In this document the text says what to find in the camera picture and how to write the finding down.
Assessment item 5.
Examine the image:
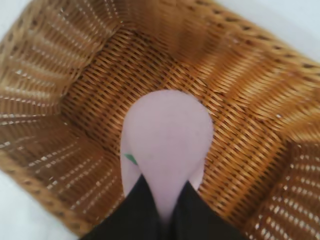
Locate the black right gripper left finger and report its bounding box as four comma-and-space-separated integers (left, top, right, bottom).
82, 174, 165, 240

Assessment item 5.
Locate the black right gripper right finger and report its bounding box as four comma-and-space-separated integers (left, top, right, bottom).
172, 181, 247, 240

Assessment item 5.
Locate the pink toy peach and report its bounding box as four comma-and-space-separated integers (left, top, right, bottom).
120, 89, 214, 224

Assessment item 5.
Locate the brown woven wicker basket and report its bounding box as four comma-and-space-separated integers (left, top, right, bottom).
0, 0, 320, 240

